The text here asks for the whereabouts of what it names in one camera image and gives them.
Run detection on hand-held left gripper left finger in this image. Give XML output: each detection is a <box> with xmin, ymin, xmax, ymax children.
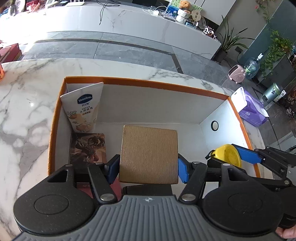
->
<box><xmin>47</xmin><ymin>154</ymin><xmax>121</xmax><ymax>205</ymax></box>

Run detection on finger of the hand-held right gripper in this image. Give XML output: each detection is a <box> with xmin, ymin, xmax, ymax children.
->
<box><xmin>206</xmin><ymin>160</ymin><xmax>290</xmax><ymax>189</ymax></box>
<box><xmin>232</xmin><ymin>144</ymin><xmax>296</xmax><ymax>172</ymax></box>

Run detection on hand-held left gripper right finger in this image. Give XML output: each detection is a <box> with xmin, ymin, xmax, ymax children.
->
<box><xmin>178</xmin><ymin>153</ymin><xmax>246</xmax><ymax>205</ymax></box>

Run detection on yellow tape measure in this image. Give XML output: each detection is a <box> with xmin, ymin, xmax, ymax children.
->
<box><xmin>205</xmin><ymin>144</ymin><xmax>242</xmax><ymax>169</ymax></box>

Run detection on dark red card box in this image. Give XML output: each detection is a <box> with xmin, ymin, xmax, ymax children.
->
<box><xmin>69</xmin><ymin>133</ymin><xmax>122</xmax><ymax>200</ymax></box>

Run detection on brown cardboard box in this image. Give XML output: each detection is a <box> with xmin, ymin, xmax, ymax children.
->
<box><xmin>118</xmin><ymin>125</ymin><xmax>179</xmax><ymax>185</ymax></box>

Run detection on white hand cream tube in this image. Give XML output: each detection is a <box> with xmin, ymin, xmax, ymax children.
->
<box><xmin>60</xmin><ymin>82</ymin><xmax>104</xmax><ymax>134</ymax></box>

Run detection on orange cardboard box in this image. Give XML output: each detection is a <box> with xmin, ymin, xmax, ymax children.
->
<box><xmin>48</xmin><ymin>76</ymin><xmax>262</xmax><ymax>200</ymax></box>

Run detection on person's right hand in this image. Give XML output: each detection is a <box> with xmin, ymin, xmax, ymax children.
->
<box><xmin>276</xmin><ymin>227</ymin><xmax>296</xmax><ymax>240</ymax></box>

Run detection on purple tissue pack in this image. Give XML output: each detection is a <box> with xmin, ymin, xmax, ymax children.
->
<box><xmin>231</xmin><ymin>87</ymin><xmax>270</xmax><ymax>128</ymax></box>

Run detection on grey trash bin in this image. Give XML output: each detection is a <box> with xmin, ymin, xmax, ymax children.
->
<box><xmin>262</xmin><ymin>83</ymin><xmax>284</xmax><ymax>105</ymax></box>

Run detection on pink heater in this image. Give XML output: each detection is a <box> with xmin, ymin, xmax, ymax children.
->
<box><xmin>228</xmin><ymin>64</ymin><xmax>247</xmax><ymax>83</ymax></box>

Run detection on blue water jug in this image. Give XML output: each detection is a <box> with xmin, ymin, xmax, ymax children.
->
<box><xmin>244</xmin><ymin>53</ymin><xmax>264</xmax><ymax>80</ymax></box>

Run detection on green vine plant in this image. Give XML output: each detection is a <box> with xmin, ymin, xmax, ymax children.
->
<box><xmin>260</xmin><ymin>30</ymin><xmax>293</xmax><ymax>77</ymax></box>

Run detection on potted green plant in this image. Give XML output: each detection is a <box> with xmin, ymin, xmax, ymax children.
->
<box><xmin>215</xmin><ymin>15</ymin><xmax>255</xmax><ymax>64</ymax></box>

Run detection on cow figurines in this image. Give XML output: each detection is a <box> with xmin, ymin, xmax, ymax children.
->
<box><xmin>203</xmin><ymin>27</ymin><xmax>219</xmax><ymax>39</ymax></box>

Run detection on white marble tv cabinet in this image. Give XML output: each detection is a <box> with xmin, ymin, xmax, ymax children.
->
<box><xmin>0</xmin><ymin>0</ymin><xmax>222</xmax><ymax>61</ymax></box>

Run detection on round white sign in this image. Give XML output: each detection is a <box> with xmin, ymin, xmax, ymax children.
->
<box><xmin>191</xmin><ymin>6</ymin><xmax>203</xmax><ymax>26</ymax></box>

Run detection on red gift box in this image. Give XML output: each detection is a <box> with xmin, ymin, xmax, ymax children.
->
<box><xmin>0</xmin><ymin>43</ymin><xmax>23</xmax><ymax>63</ymax></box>

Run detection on green picture card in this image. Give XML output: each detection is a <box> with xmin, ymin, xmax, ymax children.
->
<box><xmin>167</xmin><ymin>0</ymin><xmax>180</xmax><ymax>16</ymax></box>

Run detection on black cable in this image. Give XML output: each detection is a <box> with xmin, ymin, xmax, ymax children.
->
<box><xmin>99</xmin><ymin>0</ymin><xmax>121</xmax><ymax>26</ymax></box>

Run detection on white charger cable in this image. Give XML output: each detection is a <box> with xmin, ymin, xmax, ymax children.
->
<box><xmin>143</xmin><ymin>6</ymin><xmax>160</xmax><ymax>17</ymax></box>

